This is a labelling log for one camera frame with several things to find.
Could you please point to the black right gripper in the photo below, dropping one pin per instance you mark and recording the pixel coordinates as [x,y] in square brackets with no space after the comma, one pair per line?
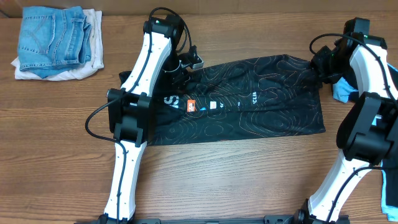
[316,65]

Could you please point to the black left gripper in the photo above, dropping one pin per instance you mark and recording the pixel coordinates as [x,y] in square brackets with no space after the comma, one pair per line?
[176,79]

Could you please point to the black printed cycling jersey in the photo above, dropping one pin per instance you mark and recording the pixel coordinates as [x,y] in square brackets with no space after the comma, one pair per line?
[262,97]

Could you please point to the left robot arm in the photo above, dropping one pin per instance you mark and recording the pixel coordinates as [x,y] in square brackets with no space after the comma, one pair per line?
[131,112]

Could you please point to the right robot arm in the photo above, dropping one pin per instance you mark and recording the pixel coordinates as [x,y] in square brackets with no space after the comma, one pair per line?
[368,134]

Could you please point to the black and light-blue garment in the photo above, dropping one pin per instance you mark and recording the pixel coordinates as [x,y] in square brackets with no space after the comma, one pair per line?
[344,92]

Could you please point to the folded white cloth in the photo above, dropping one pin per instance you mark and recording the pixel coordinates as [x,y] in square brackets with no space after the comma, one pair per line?
[94,18]

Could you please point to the folded blue jeans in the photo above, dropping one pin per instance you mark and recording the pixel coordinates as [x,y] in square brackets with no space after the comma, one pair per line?
[52,41]

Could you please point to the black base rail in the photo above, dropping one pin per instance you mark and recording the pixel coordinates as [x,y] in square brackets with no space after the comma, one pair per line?
[268,219]

